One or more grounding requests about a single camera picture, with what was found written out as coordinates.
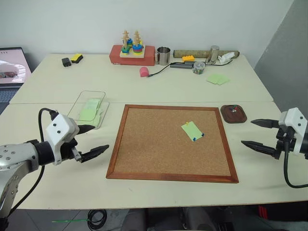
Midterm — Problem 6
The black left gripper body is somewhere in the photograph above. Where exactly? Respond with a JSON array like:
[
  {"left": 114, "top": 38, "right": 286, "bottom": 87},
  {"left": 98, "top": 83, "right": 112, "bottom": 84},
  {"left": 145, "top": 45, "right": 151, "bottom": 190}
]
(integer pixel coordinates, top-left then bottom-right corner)
[{"left": 60, "top": 137, "right": 84, "bottom": 163}]

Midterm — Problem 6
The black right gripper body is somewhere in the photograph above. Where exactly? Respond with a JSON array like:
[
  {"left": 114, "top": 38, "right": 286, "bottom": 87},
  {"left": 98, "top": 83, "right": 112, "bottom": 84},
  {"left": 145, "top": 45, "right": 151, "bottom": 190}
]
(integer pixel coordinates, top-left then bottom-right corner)
[{"left": 275, "top": 126, "right": 298, "bottom": 154}]

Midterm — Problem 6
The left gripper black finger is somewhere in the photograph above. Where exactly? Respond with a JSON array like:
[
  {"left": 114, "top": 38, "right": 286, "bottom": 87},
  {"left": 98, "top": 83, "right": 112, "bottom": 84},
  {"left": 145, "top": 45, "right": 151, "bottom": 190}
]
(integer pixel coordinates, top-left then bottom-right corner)
[
  {"left": 80, "top": 144, "right": 110, "bottom": 164},
  {"left": 76, "top": 124, "right": 96, "bottom": 135}
]

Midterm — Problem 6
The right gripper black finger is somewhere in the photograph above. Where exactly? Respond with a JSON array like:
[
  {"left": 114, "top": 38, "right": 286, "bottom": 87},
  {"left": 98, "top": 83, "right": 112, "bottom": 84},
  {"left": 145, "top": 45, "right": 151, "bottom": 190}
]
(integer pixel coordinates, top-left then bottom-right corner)
[
  {"left": 241, "top": 141, "right": 281, "bottom": 160},
  {"left": 250, "top": 119, "right": 280, "bottom": 129}
]

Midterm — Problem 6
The green sticky note pad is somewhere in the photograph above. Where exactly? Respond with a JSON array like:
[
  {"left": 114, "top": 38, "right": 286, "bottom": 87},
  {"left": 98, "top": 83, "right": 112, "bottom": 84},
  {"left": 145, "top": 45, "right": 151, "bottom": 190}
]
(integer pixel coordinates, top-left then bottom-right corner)
[
  {"left": 216, "top": 76, "right": 231, "bottom": 86},
  {"left": 206, "top": 74, "right": 226, "bottom": 85}
]

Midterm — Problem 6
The wood-framed cork board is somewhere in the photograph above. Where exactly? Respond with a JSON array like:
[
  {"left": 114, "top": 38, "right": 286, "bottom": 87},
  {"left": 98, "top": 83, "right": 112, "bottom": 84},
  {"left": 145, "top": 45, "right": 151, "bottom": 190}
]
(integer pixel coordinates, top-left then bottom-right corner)
[{"left": 105, "top": 104, "right": 239, "bottom": 184}]

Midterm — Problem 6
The green sticky note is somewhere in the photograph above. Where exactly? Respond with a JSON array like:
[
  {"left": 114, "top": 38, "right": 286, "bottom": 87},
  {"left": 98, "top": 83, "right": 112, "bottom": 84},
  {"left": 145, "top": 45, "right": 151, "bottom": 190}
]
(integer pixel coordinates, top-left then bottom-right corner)
[{"left": 181, "top": 122, "right": 202, "bottom": 142}]

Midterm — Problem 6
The glass jar of pins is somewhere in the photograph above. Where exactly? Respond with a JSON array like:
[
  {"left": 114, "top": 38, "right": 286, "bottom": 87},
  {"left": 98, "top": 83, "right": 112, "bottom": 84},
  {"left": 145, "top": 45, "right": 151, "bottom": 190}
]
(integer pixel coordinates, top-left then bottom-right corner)
[{"left": 192, "top": 61, "right": 206, "bottom": 76}]

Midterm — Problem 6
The clear plastic tray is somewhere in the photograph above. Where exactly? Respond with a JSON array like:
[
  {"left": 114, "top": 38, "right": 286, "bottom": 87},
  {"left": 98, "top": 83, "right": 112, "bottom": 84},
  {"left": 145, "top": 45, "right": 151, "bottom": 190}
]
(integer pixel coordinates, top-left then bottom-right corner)
[{"left": 66, "top": 90, "right": 110, "bottom": 130}]

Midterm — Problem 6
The brown square dish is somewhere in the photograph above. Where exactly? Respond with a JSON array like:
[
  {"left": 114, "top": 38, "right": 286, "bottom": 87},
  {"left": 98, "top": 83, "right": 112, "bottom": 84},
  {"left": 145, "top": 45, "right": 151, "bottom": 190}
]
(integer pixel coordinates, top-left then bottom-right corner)
[{"left": 220, "top": 104, "right": 248, "bottom": 124}]

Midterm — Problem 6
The red object under table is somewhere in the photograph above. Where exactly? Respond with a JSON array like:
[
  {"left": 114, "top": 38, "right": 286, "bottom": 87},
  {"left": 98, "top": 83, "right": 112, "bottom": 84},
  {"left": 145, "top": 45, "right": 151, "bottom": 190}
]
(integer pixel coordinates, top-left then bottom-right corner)
[{"left": 258, "top": 205, "right": 269, "bottom": 220}]

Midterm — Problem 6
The yellow and black eraser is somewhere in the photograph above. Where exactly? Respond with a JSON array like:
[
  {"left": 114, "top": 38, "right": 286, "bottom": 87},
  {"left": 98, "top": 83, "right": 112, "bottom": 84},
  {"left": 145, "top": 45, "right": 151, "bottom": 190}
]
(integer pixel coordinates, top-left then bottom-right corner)
[{"left": 71, "top": 53, "right": 84, "bottom": 64}]

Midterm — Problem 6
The green zip tie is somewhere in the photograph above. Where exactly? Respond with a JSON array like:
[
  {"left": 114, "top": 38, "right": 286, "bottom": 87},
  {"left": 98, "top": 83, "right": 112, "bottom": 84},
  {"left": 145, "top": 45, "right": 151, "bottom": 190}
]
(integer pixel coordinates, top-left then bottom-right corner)
[{"left": 51, "top": 218, "right": 91, "bottom": 223}]

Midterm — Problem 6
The crumpled white paper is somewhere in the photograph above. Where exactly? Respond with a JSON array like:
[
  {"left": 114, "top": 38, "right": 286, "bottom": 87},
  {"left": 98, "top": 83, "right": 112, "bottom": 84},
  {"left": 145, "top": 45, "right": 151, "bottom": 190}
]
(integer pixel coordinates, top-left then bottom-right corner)
[{"left": 217, "top": 52, "right": 235, "bottom": 65}]

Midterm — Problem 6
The red brick block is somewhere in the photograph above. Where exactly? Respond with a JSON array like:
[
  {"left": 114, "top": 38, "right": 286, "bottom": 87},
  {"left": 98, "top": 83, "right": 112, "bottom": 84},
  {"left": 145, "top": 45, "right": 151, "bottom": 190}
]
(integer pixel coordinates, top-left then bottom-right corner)
[{"left": 109, "top": 45, "right": 156, "bottom": 66}]

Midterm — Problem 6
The tall steel cup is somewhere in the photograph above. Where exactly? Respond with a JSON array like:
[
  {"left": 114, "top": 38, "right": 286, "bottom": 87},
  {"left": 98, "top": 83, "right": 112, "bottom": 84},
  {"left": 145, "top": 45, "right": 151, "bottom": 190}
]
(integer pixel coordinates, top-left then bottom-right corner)
[{"left": 205, "top": 45, "right": 220, "bottom": 65}]

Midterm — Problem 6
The wooden peg stacking toy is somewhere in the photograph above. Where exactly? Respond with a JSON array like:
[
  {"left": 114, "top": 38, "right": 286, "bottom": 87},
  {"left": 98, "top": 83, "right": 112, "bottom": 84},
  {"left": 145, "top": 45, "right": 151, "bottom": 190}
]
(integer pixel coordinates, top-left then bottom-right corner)
[{"left": 119, "top": 29, "right": 146, "bottom": 59}]

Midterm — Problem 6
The grey laptop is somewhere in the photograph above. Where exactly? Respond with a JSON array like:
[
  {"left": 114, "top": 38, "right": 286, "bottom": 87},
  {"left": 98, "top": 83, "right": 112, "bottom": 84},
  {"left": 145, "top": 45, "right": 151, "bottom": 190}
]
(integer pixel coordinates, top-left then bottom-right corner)
[{"left": 0, "top": 47, "right": 33, "bottom": 110}]

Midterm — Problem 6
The long brown cork roll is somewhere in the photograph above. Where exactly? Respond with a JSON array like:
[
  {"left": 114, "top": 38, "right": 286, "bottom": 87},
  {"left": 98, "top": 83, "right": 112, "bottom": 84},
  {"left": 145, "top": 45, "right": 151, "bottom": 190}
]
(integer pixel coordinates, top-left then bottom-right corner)
[{"left": 173, "top": 49, "right": 241, "bottom": 59}]

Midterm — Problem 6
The stainless steel mug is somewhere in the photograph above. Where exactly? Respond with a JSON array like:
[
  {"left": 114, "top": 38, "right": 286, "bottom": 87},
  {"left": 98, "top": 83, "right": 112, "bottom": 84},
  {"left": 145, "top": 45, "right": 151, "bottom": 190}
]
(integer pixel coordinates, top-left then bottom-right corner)
[{"left": 155, "top": 47, "right": 172, "bottom": 66}]

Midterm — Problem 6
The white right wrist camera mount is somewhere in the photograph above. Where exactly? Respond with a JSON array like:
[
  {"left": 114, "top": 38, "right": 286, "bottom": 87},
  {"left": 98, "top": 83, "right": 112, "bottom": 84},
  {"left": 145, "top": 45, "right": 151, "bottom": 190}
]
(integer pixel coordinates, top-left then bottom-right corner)
[{"left": 278, "top": 107, "right": 308, "bottom": 154}]

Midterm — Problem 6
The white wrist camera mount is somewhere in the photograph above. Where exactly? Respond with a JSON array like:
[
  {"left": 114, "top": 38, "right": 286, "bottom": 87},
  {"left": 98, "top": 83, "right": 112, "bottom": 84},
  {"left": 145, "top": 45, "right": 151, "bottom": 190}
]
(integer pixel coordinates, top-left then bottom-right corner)
[
  {"left": 278, "top": 107, "right": 308, "bottom": 154},
  {"left": 45, "top": 114, "right": 80, "bottom": 166}
]

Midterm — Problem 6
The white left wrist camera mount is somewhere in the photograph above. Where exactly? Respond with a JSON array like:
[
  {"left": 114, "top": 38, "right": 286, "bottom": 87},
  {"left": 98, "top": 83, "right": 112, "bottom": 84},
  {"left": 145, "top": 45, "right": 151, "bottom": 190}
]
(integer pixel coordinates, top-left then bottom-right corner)
[{"left": 45, "top": 114, "right": 80, "bottom": 166}]

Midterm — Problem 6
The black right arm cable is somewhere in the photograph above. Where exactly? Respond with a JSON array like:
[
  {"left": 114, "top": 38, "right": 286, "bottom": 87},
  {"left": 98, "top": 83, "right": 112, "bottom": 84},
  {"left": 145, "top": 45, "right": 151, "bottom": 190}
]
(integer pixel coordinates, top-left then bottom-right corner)
[{"left": 283, "top": 127, "right": 308, "bottom": 189}]

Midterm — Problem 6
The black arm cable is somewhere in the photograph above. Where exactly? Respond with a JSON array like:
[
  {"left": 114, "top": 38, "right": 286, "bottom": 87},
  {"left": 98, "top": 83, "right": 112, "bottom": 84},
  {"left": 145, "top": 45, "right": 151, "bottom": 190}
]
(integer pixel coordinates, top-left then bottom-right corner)
[
  {"left": 283, "top": 127, "right": 308, "bottom": 189},
  {"left": 7, "top": 108, "right": 60, "bottom": 215}
]

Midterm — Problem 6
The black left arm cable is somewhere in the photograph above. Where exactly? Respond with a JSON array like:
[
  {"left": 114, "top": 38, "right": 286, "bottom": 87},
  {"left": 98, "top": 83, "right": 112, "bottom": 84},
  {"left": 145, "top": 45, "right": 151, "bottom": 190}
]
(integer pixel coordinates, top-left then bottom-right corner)
[{"left": 7, "top": 108, "right": 60, "bottom": 215}]

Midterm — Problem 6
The coiled black cable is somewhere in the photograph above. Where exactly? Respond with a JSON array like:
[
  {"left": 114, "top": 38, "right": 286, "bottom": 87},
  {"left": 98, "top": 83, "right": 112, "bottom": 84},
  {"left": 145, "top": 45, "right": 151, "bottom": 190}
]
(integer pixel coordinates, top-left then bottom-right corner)
[{"left": 87, "top": 208, "right": 107, "bottom": 231}]

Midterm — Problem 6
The black usb hub cable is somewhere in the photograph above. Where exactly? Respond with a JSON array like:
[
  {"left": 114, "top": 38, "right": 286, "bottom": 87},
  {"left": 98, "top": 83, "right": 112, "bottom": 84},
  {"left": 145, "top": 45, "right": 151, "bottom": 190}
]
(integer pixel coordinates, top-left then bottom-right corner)
[{"left": 147, "top": 64, "right": 173, "bottom": 77}]

